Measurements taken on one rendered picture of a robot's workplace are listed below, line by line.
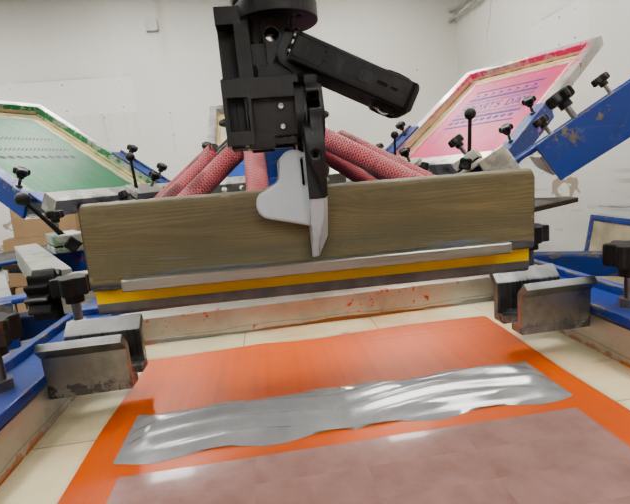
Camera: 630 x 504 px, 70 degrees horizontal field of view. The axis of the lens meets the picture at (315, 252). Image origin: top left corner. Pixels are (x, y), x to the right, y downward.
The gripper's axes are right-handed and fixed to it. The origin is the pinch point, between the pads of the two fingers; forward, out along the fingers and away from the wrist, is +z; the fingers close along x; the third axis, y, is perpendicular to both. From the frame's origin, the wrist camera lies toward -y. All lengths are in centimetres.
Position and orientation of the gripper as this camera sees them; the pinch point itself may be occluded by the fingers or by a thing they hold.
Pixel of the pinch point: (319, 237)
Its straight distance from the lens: 41.7
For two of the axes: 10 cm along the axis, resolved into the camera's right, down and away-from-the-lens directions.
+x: 1.1, 1.6, -9.8
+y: -9.9, 1.1, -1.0
